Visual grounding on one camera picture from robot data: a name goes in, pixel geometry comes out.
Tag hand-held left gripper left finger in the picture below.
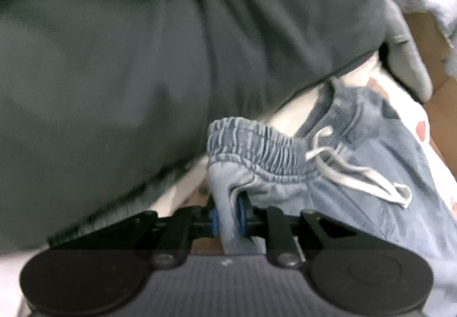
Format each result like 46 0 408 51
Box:
48 206 219 269

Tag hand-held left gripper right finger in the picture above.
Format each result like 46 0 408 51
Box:
236 194 404 268

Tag blue denim pants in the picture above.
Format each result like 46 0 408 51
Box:
206 80 457 289

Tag cream printed bed sheet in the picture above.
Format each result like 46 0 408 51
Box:
0 53 457 317

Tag dark green blanket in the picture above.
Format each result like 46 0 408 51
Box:
0 0 390 253

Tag grey neck pillow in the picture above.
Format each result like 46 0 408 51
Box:
382 0 434 104

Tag flat brown cardboard sheet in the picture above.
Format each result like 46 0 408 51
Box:
402 10 457 175

